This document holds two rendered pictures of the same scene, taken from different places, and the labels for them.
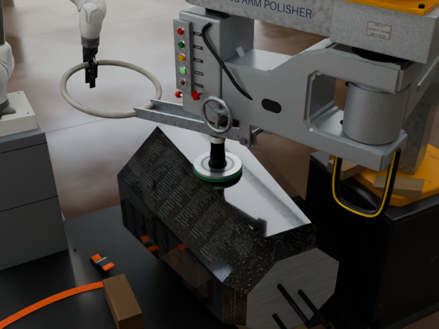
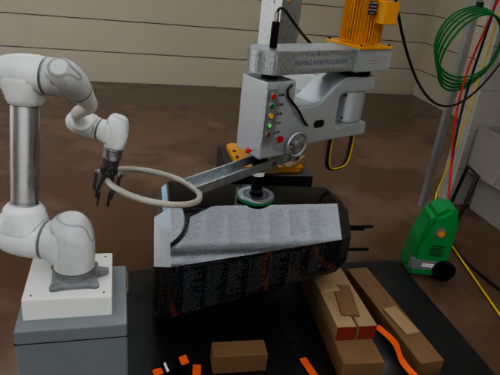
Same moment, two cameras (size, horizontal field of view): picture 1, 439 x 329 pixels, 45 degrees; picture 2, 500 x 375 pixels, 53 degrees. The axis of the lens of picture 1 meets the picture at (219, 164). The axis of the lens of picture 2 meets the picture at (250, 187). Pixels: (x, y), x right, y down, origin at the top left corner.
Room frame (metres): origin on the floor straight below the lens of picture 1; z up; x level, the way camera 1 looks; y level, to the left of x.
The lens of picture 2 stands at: (1.46, 2.62, 2.09)
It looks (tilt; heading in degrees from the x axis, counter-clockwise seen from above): 24 degrees down; 282
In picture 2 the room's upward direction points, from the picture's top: 6 degrees clockwise
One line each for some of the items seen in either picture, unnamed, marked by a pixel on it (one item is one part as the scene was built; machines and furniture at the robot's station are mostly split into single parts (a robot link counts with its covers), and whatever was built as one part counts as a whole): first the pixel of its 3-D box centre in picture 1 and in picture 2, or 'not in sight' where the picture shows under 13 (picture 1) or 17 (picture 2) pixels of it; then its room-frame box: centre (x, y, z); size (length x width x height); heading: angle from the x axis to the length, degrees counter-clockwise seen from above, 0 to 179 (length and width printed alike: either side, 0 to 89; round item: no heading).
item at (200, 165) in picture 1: (217, 164); (255, 194); (1.97, 0.01, 0.85); 0.21 x 0.21 x 0.01
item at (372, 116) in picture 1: (374, 105); (347, 103); (1.56, -0.51, 1.34); 0.19 x 0.19 x 0.20
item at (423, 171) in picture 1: (398, 163); (263, 156); (2.12, -0.85, 0.76); 0.49 x 0.49 x 0.05; 27
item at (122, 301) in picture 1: (122, 303); (238, 356); (1.87, 0.49, 0.07); 0.30 x 0.12 x 0.12; 25
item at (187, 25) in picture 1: (184, 56); (268, 115); (1.93, 0.13, 1.37); 0.08 x 0.03 x 0.28; 52
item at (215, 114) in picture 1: (222, 111); (292, 142); (1.80, -0.01, 1.20); 0.15 x 0.10 x 0.15; 52
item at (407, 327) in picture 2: not in sight; (400, 320); (0.98, -0.11, 0.13); 0.25 x 0.10 x 0.01; 125
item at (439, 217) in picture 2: not in sight; (437, 220); (0.76, -1.05, 0.43); 0.35 x 0.35 x 0.87; 12
